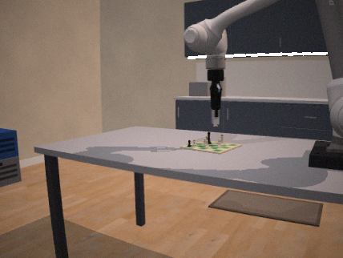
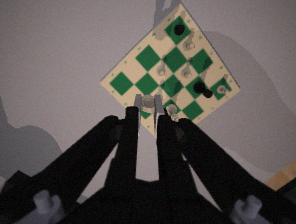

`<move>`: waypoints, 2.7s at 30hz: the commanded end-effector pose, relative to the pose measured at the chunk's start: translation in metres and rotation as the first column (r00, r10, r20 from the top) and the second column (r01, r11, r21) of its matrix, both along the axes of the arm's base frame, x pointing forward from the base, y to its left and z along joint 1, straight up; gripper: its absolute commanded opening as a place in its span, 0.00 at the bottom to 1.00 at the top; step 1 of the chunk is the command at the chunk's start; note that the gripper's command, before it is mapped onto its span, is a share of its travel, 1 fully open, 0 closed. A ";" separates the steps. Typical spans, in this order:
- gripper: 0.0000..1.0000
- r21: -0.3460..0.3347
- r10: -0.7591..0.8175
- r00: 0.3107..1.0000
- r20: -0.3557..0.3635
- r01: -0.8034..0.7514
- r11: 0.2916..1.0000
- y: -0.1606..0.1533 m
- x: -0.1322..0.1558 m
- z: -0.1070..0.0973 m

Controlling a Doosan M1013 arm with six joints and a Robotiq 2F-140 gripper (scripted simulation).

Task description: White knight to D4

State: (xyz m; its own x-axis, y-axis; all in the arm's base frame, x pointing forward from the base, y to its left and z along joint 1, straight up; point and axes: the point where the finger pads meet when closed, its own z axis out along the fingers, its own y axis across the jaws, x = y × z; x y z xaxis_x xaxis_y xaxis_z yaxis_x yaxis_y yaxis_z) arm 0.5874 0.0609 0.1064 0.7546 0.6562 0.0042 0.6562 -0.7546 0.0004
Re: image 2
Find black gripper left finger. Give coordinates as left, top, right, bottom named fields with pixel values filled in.
left=0, top=94, right=142, bottom=224

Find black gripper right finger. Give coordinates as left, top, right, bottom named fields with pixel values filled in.
left=153, top=95, right=296, bottom=224

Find white pawn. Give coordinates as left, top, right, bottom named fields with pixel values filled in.
left=183, top=41, right=194, bottom=51
left=217, top=85, right=229, bottom=95
left=181, top=69, right=192, bottom=78
left=156, top=67, right=165, bottom=76

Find green and cream chessboard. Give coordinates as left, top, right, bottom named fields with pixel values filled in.
left=100, top=3, right=241, bottom=124

